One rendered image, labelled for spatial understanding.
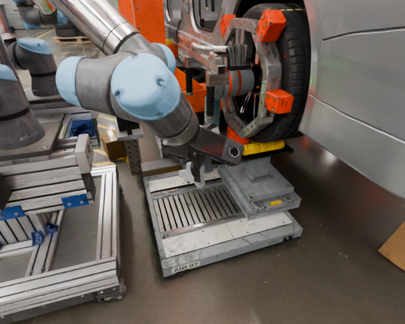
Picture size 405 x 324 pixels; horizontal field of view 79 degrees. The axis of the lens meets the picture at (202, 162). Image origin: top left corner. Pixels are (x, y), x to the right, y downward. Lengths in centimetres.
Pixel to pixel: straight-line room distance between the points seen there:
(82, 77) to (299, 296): 131
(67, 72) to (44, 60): 96
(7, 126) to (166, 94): 69
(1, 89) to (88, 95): 54
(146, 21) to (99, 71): 122
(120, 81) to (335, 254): 151
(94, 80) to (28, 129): 59
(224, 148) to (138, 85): 22
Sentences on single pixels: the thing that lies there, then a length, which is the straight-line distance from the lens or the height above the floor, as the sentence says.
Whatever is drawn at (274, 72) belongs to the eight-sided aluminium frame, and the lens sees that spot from 107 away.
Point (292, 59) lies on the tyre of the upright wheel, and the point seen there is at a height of 100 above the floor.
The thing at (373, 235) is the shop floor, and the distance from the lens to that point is 187.
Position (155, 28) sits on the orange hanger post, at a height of 106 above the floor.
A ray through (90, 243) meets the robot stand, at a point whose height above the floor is 21.
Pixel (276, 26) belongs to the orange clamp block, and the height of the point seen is 111.
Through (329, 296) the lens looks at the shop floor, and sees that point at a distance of 149.
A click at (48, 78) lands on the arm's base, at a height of 89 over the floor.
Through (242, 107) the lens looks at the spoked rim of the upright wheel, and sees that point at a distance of 152.
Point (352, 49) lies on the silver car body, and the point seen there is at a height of 108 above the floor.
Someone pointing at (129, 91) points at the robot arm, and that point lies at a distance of 31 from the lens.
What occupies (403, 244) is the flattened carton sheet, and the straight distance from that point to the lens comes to 190.
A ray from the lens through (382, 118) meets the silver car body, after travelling 83.
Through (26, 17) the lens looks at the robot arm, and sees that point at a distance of 167.
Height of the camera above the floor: 120
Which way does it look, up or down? 34 degrees down
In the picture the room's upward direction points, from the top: straight up
